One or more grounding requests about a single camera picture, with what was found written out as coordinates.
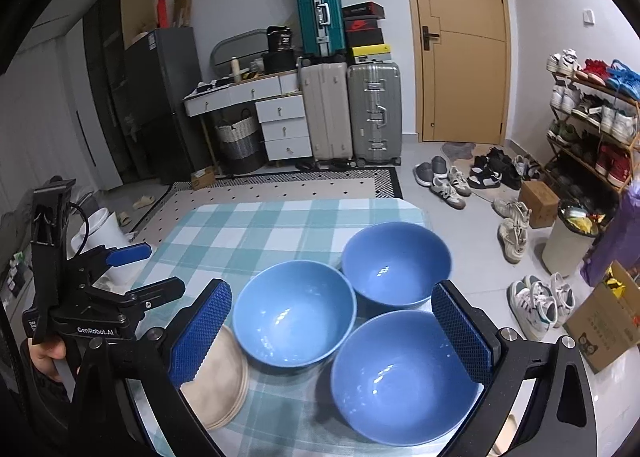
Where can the dark grey refrigerator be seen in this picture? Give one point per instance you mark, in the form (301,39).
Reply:
(160,102)

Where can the person's left hand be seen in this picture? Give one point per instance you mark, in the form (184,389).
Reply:
(47,352)

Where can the blue bowl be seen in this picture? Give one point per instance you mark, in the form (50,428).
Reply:
(295,312)
(395,262)
(400,377)

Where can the plain brown cardboard box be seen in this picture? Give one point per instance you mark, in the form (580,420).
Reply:
(539,204)

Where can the wooden shoe rack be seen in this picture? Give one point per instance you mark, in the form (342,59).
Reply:
(580,157)

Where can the patterned rug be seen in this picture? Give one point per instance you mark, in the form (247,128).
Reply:
(260,187)

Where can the white bottle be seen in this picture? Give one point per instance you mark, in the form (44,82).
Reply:
(235,71)

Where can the person's left forearm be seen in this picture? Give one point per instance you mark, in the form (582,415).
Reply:
(45,389)

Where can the silver suitcase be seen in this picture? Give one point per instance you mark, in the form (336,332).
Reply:
(375,112)

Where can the dark tall cabinet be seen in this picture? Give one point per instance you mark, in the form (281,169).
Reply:
(102,87)

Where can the beige suitcase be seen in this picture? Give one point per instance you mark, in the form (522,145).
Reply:
(324,112)

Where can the wooden door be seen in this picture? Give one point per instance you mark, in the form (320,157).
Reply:
(465,77)

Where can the oval mirror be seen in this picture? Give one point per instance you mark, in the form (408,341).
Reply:
(235,44)

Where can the white trash bin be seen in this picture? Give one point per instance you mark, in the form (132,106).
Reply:
(567,247)

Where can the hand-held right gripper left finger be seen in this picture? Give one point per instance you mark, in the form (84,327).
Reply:
(200,332)

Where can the grey door mat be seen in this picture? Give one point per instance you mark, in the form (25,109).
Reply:
(458,150)

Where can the printed large cardboard box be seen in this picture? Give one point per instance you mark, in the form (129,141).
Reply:
(605,332)

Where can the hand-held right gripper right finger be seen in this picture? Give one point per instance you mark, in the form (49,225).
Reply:
(462,332)

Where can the white drawer unit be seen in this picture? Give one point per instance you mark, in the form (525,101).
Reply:
(282,129)

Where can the plain black shoe box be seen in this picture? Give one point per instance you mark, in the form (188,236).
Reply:
(365,39)

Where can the black printed bag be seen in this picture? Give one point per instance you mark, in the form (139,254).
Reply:
(280,39)

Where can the purple bag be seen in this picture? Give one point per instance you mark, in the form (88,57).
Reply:
(620,237)

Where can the slim brown cardboard box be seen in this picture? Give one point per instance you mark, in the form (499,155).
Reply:
(182,8)

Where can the white vanity desk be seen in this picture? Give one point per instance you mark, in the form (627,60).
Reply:
(235,94)

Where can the shoe rack with shoes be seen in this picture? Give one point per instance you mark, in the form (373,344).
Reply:
(610,117)

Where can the flat cardboard sheet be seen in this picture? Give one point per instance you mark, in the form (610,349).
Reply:
(136,7)

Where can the beige slipper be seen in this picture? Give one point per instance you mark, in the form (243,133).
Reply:
(144,202)
(125,218)

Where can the white electric kettle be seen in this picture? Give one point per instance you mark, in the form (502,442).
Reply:
(110,234)

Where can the white light switch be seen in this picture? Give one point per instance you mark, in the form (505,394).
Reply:
(589,16)

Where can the teal suitcase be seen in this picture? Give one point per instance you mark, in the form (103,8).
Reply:
(320,17)

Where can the red and black shoe box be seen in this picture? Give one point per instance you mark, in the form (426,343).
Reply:
(362,25)

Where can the green yellow packets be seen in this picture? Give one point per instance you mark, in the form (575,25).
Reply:
(253,67)

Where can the woven laundry basket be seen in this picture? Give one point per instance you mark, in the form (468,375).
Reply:
(241,147)

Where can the teal checked tablecloth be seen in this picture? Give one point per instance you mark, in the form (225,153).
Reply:
(280,232)

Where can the black pouch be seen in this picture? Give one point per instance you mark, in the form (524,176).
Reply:
(206,87)

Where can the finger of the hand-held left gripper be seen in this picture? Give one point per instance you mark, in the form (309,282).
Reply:
(131,253)
(160,289)

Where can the red packet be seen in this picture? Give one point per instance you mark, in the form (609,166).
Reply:
(163,13)

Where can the small cardboard box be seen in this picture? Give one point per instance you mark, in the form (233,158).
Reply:
(202,179)

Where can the cream plate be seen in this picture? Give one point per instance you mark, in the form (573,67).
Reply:
(244,387)
(220,377)
(222,426)

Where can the scattered loose shoes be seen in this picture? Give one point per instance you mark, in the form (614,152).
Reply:
(515,237)

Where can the black storage box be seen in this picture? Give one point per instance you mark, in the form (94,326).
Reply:
(280,63)

